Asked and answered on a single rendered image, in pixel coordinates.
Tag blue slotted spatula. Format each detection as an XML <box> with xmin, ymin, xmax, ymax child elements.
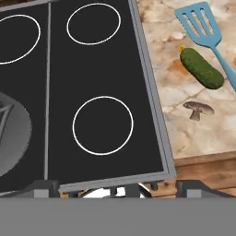
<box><xmin>174</xmin><ymin>1</ymin><xmax>236</xmax><ymax>92</ymax></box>

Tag brown mushroom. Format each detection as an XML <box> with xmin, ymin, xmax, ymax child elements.
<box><xmin>183</xmin><ymin>100</ymin><xmax>216</xmax><ymax>122</ymax></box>

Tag black glass hob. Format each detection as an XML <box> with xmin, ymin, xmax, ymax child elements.
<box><xmin>0</xmin><ymin>0</ymin><xmax>178</xmax><ymax>197</ymax></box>

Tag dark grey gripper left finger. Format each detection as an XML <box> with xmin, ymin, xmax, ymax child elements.
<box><xmin>8</xmin><ymin>179</ymin><xmax>60</xmax><ymax>199</ymax></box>

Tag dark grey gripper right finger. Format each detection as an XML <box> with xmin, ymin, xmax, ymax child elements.
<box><xmin>175</xmin><ymin>180</ymin><xmax>229</xmax><ymax>199</ymax></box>

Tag green cucumber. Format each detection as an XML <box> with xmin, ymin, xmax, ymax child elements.
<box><xmin>176</xmin><ymin>45</ymin><xmax>225</xmax><ymax>90</ymax></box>

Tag grey metal pot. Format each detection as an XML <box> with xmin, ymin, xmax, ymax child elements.
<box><xmin>0</xmin><ymin>91</ymin><xmax>33</xmax><ymax>178</ymax></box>

